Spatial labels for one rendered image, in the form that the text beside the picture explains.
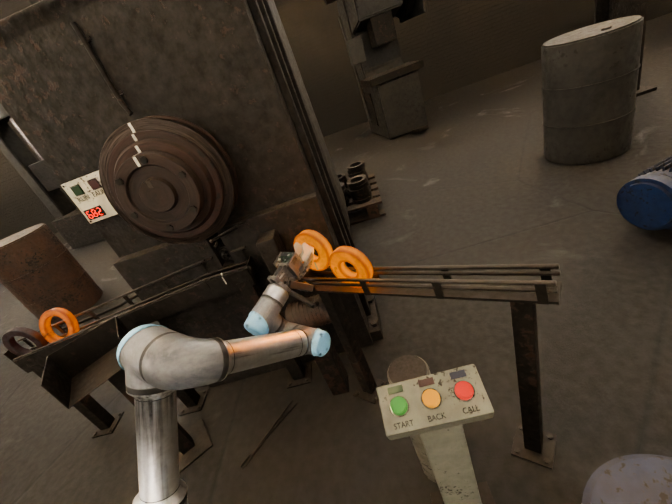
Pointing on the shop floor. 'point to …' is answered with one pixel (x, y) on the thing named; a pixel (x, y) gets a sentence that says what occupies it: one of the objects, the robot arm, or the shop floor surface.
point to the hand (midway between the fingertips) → (311, 246)
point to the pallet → (360, 192)
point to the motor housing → (338, 382)
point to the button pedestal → (442, 431)
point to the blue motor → (649, 198)
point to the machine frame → (277, 168)
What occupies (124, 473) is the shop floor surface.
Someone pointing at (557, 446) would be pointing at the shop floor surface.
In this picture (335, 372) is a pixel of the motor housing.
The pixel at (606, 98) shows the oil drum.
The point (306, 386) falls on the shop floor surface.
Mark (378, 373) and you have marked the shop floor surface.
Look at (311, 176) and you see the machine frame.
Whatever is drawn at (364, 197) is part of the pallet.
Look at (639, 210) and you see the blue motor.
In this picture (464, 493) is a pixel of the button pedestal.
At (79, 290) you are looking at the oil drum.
